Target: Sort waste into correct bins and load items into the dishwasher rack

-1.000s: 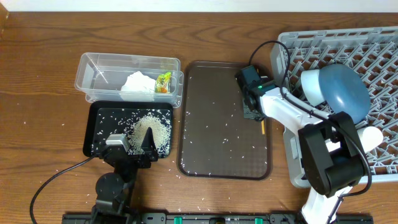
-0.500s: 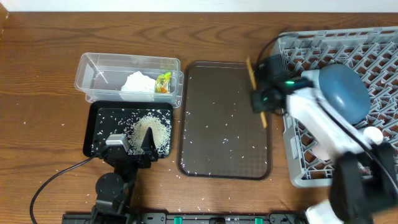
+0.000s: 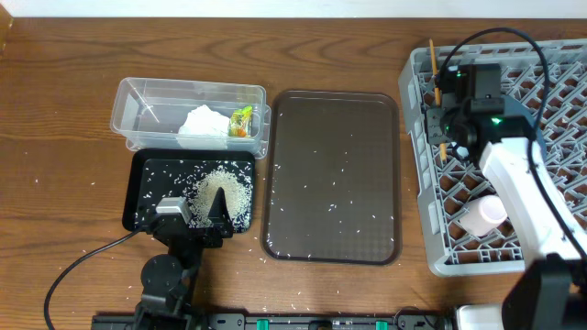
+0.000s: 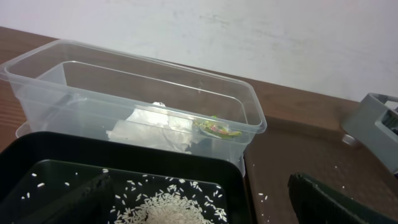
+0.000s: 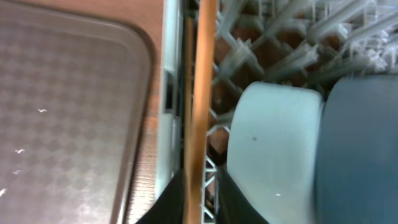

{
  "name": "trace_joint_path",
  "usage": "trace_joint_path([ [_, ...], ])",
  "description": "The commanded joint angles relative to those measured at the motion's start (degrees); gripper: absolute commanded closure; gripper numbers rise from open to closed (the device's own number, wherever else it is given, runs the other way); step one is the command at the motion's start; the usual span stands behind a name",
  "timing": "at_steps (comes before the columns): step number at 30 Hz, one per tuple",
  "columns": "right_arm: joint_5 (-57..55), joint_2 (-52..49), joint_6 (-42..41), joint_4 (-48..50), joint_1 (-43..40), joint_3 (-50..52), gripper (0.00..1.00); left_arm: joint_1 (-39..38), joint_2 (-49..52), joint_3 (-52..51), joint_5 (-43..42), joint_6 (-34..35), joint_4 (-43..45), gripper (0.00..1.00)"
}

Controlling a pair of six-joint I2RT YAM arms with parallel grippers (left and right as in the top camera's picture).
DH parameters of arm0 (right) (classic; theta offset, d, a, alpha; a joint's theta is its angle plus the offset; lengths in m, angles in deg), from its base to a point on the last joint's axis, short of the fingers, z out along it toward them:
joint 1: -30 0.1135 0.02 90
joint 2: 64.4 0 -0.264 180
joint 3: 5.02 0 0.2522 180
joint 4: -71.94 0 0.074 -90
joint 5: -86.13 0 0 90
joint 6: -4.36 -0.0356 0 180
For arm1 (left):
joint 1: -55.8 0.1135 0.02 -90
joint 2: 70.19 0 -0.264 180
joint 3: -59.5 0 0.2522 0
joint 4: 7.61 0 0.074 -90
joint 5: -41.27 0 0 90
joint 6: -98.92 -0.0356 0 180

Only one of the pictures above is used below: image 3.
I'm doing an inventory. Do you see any pile of rice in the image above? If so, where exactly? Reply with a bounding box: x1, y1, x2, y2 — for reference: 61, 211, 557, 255
137, 159, 254, 232

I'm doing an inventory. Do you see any wooden chopstick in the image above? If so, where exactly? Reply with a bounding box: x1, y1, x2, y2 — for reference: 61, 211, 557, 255
428, 38, 447, 161

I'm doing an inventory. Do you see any white tissue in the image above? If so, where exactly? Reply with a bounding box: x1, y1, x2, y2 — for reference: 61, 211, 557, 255
178, 104, 230, 137

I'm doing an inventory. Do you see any yellow green snack wrapper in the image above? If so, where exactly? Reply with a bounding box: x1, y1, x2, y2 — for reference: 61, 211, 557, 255
228, 105, 253, 138

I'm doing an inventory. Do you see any pink cup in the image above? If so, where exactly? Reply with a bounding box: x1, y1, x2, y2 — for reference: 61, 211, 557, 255
459, 195, 507, 237

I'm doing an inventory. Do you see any dark blue plate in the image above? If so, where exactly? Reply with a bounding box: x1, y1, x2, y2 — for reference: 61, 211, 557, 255
502, 95, 548, 160

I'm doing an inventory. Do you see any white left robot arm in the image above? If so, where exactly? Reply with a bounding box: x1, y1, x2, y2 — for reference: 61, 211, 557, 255
130, 188, 234, 329

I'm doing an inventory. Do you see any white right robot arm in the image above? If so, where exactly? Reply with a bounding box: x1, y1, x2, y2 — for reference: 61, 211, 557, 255
425, 64, 586, 329

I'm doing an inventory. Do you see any grey dishwasher rack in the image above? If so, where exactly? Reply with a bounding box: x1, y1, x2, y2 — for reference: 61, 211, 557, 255
398, 39, 586, 277

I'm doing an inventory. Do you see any black plastic tray bin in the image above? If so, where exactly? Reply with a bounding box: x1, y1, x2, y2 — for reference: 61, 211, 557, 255
122, 148, 255, 233

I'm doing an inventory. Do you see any clear plastic bin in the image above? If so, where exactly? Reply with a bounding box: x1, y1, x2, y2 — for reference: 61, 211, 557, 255
110, 77, 271, 159

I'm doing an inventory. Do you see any brown serving tray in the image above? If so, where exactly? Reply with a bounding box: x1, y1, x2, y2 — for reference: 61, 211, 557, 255
261, 90, 402, 266

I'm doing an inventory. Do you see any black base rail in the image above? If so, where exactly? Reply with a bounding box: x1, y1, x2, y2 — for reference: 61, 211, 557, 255
91, 307, 458, 330

